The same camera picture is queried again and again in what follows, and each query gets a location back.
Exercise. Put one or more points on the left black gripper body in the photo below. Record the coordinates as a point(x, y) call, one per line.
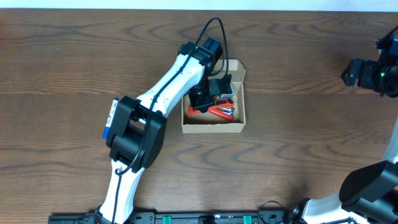
point(203, 104)

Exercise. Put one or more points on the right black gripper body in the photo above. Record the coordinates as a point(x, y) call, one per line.
point(354, 72)

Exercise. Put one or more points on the orange utility knife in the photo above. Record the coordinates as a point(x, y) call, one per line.
point(222, 103)

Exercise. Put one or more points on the cardboard box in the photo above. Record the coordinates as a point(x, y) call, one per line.
point(210, 123)

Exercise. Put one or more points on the blue whiteboard marker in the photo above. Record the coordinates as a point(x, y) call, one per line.
point(110, 118)

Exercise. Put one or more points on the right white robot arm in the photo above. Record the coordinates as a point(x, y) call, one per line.
point(369, 194)

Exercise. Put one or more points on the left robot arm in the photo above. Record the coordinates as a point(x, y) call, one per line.
point(136, 128)

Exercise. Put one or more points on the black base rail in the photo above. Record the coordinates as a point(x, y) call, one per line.
point(272, 216)

